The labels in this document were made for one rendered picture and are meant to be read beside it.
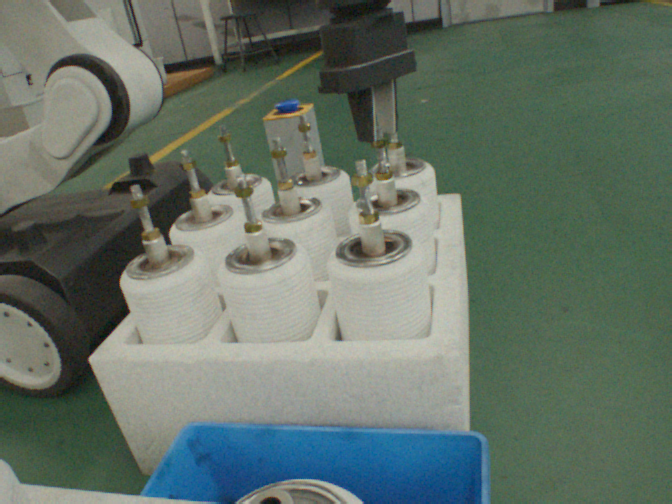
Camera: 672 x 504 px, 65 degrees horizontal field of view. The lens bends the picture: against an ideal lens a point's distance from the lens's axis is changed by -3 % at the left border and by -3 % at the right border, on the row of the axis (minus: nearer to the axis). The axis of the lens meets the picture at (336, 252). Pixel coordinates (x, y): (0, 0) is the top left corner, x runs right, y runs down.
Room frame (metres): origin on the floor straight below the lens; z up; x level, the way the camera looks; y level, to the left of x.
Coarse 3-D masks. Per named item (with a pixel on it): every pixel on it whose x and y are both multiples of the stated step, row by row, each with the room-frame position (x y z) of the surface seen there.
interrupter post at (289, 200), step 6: (294, 186) 0.62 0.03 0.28; (282, 192) 0.62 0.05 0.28; (288, 192) 0.61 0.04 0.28; (294, 192) 0.62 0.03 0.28; (282, 198) 0.62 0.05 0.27; (288, 198) 0.61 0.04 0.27; (294, 198) 0.62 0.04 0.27; (282, 204) 0.62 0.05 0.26; (288, 204) 0.61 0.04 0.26; (294, 204) 0.62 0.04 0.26; (282, 210) 0.62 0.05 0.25; (288, 210) 0.61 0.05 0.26; (294, 210) 0.61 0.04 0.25
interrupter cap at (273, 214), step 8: (304, 200) 0.64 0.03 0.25; (312, 200) 0.64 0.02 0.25; (320, 200) 0.63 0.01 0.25; (272, 208) 0.64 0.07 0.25; (280, 208) 0.64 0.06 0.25; (304, 208) 0.63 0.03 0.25; (312, 208) 0.61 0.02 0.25; (320, 208) 0.61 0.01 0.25; (264, 216) 0.61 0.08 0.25; (272, 216) 0.61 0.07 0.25; (280, 216) 0.61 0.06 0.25; (288, 216) 0.60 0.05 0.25; (296, 216) 0.60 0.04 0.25; (304, 216) 0.59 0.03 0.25
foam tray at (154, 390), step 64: (448, 256) 0.57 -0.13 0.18; (128, 320) 0.56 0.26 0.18; (320, 320) 0.48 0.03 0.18; (448, 320) 0.44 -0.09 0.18; (128, 384) 0.48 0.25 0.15; (192, 384) 0.46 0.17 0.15; (256, 384) 0.44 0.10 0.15; (320, 384) 0.42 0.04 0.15; (384, 384) 0.40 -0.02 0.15; (448, 384) 0.39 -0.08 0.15
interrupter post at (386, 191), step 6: (378, 180) 0.59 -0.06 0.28; (390, 180) 0.58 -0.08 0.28; (378, 186) 0.59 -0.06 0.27; (384, 186) 0.58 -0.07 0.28; (390, 186) 0.58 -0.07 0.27; (378, 192) 0.59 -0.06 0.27; (384, 192) 0.58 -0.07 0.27; (390, 192) 0.58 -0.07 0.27; (378, 198) 0.59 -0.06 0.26; (384, 198) 0.58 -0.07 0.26; (390, 198) 0.58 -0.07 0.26; (396, 198) 0.59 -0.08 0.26; (384, 204) 0.58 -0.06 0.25; (390, 204) 0.58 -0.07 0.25
